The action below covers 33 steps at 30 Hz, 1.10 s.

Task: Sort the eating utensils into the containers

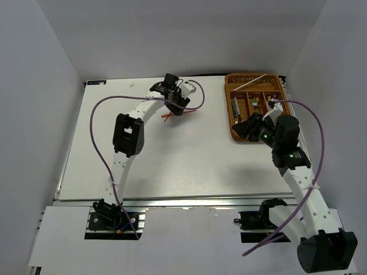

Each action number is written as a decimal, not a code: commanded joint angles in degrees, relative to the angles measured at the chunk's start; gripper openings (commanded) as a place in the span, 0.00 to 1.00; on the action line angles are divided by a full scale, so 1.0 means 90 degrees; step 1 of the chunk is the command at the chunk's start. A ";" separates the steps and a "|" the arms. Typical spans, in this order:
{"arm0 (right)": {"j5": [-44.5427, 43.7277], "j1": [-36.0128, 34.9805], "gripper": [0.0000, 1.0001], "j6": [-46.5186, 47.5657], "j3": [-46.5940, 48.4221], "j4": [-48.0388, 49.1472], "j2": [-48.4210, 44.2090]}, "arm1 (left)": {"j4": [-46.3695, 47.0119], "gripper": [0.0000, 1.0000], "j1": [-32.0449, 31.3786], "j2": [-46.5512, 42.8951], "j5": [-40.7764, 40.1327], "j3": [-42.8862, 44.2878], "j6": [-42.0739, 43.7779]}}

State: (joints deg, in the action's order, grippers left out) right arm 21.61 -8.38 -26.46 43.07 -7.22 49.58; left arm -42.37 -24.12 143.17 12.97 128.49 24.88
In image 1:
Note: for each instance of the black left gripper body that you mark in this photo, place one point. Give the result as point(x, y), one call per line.
point(178, 99)

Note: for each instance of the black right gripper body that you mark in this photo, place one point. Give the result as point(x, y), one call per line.
point(263, 132)

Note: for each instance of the silver chopstick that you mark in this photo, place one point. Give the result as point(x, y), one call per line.
point(252, 81)

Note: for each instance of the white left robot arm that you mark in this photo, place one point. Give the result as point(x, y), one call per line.
point(128, 137)

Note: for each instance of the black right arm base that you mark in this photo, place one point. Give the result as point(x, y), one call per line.
point(252, 228)

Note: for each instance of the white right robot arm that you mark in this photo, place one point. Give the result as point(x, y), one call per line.
point(321, 243)

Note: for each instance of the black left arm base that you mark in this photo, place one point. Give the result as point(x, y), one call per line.
point(109, 222)

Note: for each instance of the woven wicker cutlery tray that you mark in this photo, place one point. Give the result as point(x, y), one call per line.
point(247, 93)

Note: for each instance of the blue table label sticker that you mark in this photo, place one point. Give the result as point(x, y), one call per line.
point(96, 82)

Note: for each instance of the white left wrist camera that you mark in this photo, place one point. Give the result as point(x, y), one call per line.
point(187, 89)

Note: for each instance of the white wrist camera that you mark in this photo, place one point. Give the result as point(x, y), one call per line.
point(275, 112)
point(187, 89)

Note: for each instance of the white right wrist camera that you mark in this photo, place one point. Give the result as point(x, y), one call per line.
point(275, 112)

